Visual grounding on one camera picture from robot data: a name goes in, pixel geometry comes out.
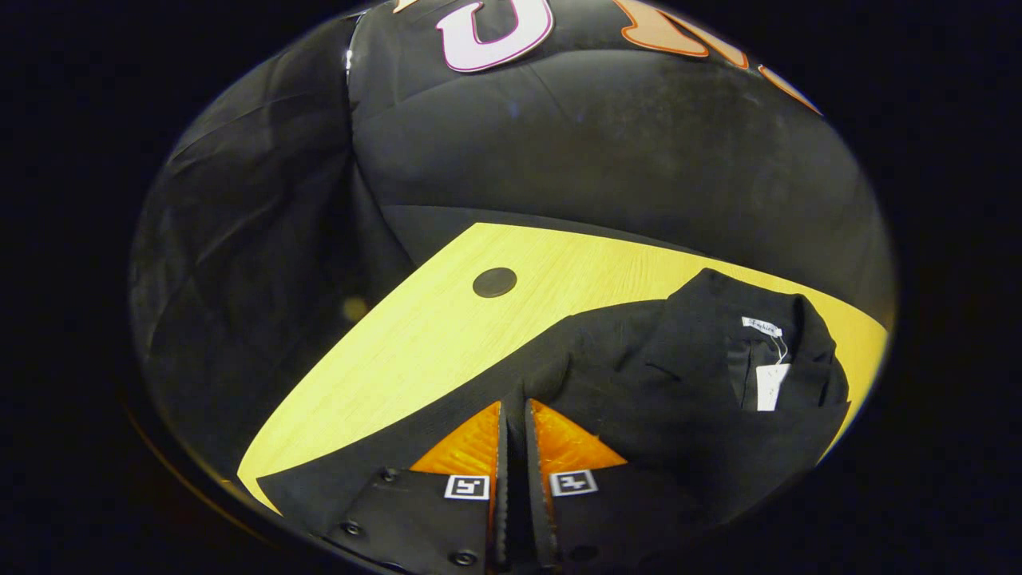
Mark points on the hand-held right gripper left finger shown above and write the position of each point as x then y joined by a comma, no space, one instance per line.
503,511

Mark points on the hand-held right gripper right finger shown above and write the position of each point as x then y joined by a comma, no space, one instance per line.
536,511

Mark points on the black buttoned cardigan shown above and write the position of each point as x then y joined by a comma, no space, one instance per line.
679,383

